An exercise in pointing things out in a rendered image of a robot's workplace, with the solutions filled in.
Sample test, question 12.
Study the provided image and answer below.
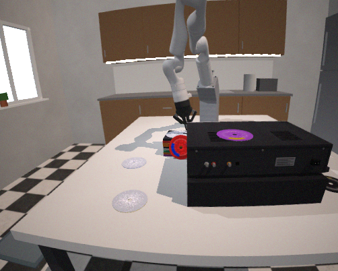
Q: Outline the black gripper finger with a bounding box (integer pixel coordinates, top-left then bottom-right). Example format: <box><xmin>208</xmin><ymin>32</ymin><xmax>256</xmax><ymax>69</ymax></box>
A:
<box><xmin>185</xmin><ymin>109</ymin><xmax>197</xmax><ymax>122</ymax></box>
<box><xmin>173</xmin><ymin>111</ymin><xmax>187</xmax><ymax>130</ymax></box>

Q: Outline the red cd with blue mark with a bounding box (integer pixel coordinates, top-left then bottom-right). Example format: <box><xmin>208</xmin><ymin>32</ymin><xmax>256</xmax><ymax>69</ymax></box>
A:
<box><xmin>169</xmin><ymin>135</ymin><xmax>187</xmax><ymax>160</ymax></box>

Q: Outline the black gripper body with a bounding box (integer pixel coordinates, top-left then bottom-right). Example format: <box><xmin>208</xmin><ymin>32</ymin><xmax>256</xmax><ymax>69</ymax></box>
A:
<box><xmin>174</xmin><ymin>99</ymin><xmax>192</xmax><ymax>117</ymax></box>

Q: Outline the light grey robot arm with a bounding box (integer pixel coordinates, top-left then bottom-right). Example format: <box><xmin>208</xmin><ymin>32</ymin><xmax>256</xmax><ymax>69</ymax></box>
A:
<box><xmin>162</xmin><ymin>0</ymin><xmax>213</xmax><ymax>102</ymax></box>

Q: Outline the pink cd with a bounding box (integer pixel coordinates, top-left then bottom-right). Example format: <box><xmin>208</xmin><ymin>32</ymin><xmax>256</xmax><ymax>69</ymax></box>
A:
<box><xmin>217</xmin><ymin>129</ymin><xmax>253</xmax><ymax>141</ymax></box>

